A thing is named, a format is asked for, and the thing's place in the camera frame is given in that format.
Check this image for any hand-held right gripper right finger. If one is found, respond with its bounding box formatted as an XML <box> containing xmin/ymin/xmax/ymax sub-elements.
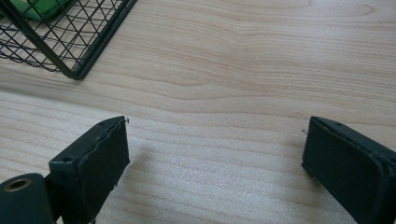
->
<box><xmin>301</xmin><ymin>116</ymin><xmax>396</xmax><ymax>224</ymax></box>

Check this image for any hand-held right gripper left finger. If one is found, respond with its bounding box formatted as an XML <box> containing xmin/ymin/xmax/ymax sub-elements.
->
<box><xmin>49</xmin><ymin>116</ymin><xmax>131</xmax><ymax>224</ymax></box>

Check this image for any green and yellow sponge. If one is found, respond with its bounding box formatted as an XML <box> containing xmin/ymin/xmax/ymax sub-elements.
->
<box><xmin>10</xmin><ymin>0</ymin><xmax>71</xmax><ymax>22</ymax></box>

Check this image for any black wire mesh basket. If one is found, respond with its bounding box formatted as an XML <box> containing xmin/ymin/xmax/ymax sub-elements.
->
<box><xmin>0</xmin><ymin>0</ymin><xmax>138</xmax><ymax>81</ymax></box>

